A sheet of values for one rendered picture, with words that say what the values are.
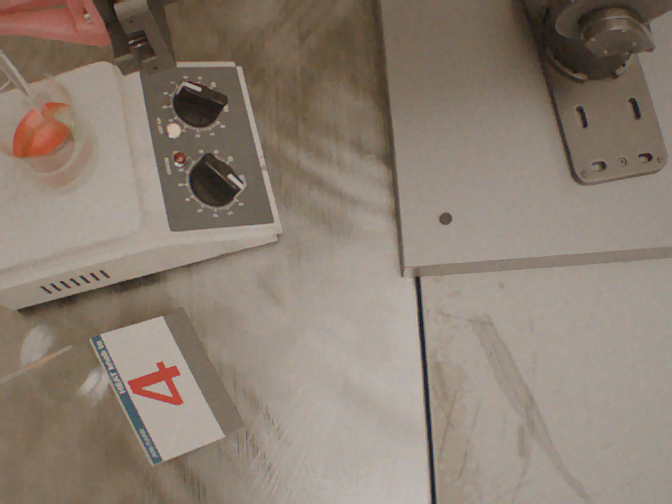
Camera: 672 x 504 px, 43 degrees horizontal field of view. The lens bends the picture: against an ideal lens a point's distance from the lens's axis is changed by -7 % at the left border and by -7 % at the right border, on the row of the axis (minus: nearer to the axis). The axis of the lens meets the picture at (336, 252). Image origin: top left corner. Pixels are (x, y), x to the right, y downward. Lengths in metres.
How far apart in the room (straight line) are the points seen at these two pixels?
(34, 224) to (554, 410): 0.35
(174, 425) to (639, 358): 0.31
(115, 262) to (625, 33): 0.33
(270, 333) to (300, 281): 0.04
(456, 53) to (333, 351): 0.22
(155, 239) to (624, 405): 0.32
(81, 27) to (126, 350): 0.24
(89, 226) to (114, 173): 0.04
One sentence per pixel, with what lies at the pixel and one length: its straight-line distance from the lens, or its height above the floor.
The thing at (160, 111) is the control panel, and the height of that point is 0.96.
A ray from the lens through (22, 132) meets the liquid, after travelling 0.54.
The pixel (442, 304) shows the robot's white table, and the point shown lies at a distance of 0.60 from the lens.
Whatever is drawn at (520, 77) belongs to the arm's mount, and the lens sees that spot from 0.62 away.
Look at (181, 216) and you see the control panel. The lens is 0.56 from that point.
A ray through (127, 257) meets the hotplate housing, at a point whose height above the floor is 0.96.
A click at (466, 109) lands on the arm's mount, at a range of 0.61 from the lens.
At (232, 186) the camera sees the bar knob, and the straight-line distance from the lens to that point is 0.56.
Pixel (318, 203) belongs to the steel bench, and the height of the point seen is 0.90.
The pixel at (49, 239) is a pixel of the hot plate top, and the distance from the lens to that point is 0.55.
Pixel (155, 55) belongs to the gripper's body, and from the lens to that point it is 0.40.
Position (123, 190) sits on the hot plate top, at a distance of 0.55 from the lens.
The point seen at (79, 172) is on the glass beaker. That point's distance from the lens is 0.53.
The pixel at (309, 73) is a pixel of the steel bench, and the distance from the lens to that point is 0.66.
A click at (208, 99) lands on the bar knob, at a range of 0.58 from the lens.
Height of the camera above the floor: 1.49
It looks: 75 degrees down
